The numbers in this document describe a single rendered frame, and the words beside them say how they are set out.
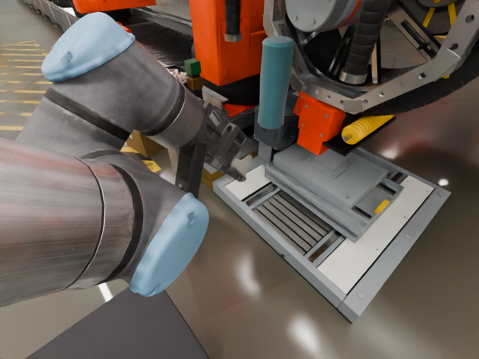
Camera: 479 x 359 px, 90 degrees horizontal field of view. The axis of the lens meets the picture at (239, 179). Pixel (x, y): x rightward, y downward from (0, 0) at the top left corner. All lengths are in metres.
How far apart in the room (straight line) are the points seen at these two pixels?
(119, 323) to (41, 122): 0.51
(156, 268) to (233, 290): 0.80
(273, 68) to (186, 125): 0.45
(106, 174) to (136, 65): 0.16
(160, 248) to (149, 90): 0.19
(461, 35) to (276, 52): 0.37
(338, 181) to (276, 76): 0.53
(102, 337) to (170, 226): 0.54
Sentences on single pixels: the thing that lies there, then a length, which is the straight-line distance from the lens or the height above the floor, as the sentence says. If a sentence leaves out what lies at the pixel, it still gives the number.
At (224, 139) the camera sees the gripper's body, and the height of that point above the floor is 0.69.
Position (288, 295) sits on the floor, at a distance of 1.00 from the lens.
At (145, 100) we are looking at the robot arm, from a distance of 0.31.
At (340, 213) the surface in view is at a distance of 1.06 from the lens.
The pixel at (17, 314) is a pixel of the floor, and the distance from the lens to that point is 1.23.
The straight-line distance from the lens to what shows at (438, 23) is 1.23.
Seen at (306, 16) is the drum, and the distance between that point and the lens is 0.63.
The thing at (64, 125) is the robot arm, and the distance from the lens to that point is 0.30.
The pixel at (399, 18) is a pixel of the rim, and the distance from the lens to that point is 0.81.
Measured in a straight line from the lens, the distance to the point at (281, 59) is 0.74.
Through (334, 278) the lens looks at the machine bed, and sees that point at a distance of 0.98.
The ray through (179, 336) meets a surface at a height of 0.30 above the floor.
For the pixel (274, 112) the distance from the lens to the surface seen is 0.80.
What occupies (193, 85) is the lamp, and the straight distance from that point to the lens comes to 0.87.
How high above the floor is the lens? 0.92
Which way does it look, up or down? 44 degrees down
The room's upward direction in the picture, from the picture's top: straight up
